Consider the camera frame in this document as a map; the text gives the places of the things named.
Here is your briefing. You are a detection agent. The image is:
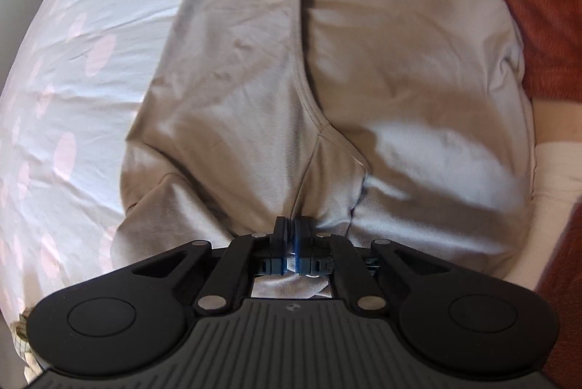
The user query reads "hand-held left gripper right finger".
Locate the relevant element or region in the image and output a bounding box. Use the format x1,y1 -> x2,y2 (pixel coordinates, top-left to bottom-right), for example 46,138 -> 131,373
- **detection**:
295,217 -> 455,312

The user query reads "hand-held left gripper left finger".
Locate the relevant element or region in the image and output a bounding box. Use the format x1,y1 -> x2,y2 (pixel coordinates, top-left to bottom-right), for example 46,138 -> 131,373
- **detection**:
129,217 -> 290,311

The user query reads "beige garment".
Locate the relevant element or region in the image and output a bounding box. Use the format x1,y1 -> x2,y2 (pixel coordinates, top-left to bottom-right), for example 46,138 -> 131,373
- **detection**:
111,0 -> 538,299

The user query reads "pink polka dot bed sheet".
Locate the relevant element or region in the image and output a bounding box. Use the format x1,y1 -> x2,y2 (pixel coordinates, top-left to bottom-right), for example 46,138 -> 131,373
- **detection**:
0,0 -> 255,326

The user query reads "white cloth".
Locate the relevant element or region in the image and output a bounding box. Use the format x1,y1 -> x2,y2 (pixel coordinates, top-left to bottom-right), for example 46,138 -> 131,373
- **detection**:
530,141 -> 582,213

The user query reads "checked cloth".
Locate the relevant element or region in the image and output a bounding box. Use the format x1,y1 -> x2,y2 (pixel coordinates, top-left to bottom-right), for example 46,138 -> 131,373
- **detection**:
9,311 -> 46,385

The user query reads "rust brown blanket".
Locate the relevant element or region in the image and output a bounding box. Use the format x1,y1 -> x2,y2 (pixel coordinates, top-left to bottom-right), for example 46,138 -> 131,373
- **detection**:
468,0 -> 582,317

